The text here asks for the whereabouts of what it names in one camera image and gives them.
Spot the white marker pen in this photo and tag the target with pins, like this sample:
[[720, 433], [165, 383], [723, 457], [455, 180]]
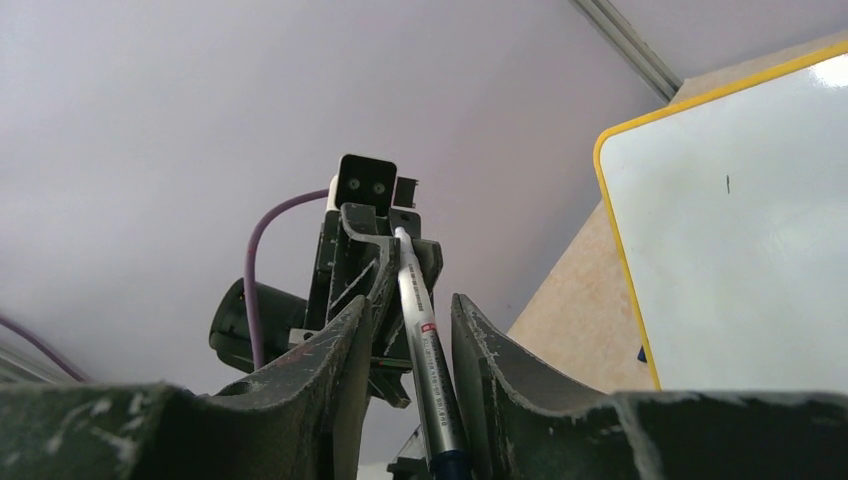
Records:
[[442, 428]]

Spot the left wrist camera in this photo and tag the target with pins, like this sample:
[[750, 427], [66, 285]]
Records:
[[371, 181]]

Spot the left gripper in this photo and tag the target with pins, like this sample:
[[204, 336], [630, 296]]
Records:
[[357, 255]]

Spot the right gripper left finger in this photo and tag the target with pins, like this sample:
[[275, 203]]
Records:
[[299, 417]]

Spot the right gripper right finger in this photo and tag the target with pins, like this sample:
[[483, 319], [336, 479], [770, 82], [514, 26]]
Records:
[[526, 420]]

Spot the yellow-framed whiteboard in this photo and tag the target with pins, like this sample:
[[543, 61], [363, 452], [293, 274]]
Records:
[[729, 212]]

